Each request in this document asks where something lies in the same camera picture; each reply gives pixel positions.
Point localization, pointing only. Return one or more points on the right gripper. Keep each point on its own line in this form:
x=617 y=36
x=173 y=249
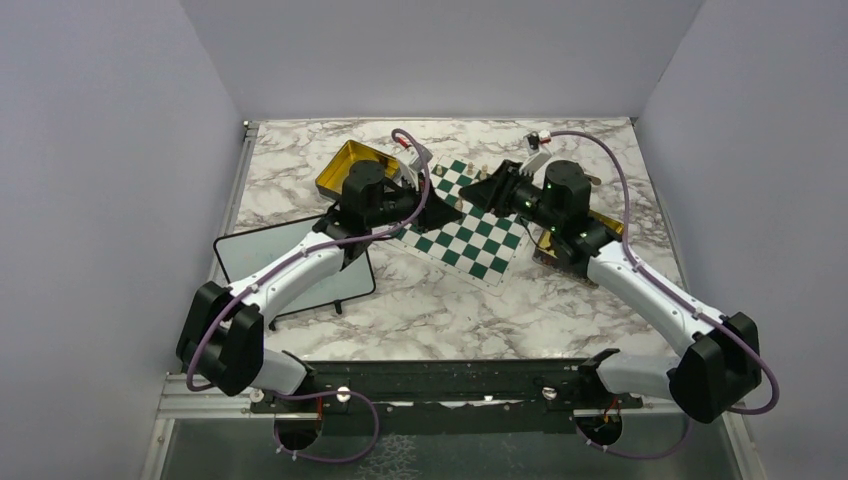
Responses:
x=494 y=193

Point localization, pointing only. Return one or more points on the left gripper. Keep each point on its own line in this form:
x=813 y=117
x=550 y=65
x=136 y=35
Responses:
x=435 y=213

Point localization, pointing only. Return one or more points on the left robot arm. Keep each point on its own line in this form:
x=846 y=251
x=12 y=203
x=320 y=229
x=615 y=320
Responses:
x=222 y=341

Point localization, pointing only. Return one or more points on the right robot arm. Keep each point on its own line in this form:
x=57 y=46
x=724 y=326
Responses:
x=713 y=366

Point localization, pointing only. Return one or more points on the green white chess board mat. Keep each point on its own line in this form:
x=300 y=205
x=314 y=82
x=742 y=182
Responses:
x=481 y=249

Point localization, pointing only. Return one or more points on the gold tin with light pieces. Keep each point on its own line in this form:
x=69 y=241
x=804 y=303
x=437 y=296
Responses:
x=569 y=253

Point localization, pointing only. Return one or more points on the gold tin with dark pieces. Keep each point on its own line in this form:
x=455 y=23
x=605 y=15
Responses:
x=329 y=182

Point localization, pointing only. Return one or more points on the small whiteboard with stand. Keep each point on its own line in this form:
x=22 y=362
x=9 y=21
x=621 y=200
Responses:
x=242 y=254

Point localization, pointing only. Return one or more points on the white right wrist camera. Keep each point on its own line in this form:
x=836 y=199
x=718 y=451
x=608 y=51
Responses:
x=536 y=143

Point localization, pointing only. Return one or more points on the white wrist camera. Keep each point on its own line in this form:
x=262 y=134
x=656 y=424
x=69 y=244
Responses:
x=411 y=166
x=536 y=143

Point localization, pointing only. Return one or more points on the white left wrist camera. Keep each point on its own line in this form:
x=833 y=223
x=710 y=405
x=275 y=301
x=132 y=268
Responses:
x=411 y=166

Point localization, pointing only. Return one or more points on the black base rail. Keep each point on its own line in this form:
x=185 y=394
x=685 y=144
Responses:
x=358 y=398

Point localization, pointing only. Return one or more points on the aluminium rail left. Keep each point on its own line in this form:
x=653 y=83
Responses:
x=178 y=402

